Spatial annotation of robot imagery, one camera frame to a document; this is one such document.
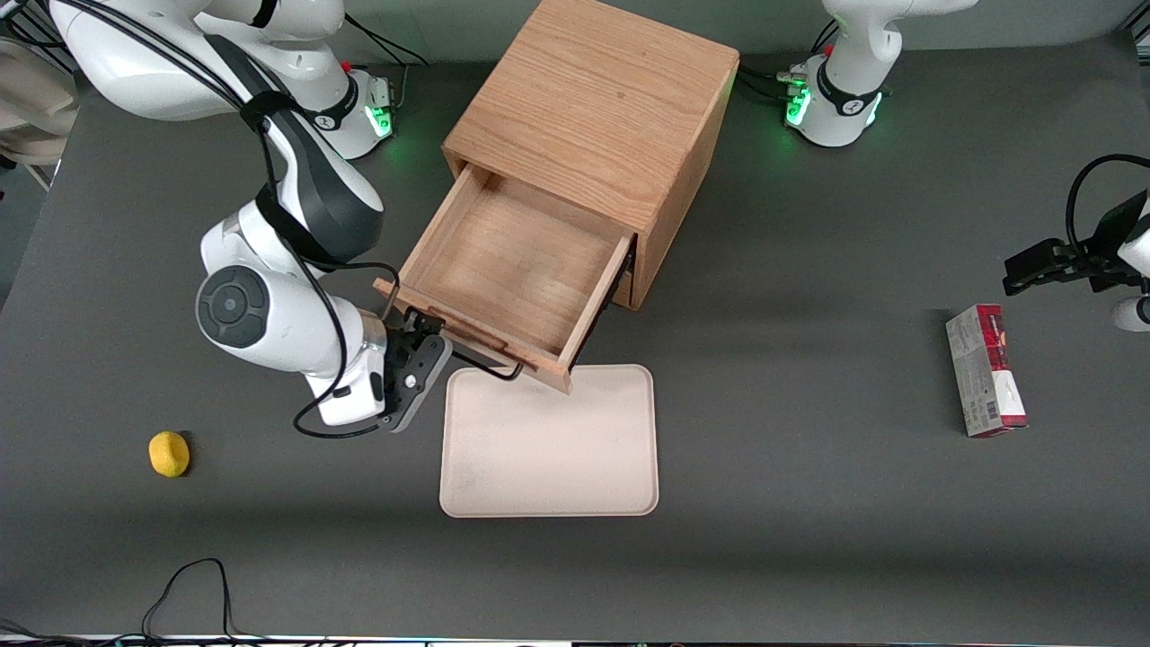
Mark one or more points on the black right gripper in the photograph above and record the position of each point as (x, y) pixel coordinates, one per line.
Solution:
(398, 346)

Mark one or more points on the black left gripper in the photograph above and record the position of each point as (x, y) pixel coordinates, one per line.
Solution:
(1090, 255)

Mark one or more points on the wooden drawer with inside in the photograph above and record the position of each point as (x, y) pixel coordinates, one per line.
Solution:
(512, 270)

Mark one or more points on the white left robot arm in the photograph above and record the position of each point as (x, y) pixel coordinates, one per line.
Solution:
(844, 99)

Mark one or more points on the wooden oak drawer cabinet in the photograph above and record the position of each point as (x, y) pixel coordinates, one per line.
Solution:
(593, 90)

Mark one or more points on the grey and red carton box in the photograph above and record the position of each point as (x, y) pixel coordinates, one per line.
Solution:
(984, 373)

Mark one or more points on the beige rectangular tray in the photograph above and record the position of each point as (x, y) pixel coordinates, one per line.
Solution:
(548, 449)

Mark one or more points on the yellow lemon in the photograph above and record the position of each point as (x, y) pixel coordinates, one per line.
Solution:
(169, 454)

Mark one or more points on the beige padded chair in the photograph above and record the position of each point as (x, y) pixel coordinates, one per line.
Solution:
(31, 99)

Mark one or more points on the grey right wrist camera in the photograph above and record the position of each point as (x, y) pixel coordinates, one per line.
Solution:
(424, 382)

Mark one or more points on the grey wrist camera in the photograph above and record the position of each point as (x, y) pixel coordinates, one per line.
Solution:
(1132, 314)
(424, 382)

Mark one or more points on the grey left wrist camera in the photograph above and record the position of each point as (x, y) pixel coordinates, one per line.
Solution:
(1132, 314)

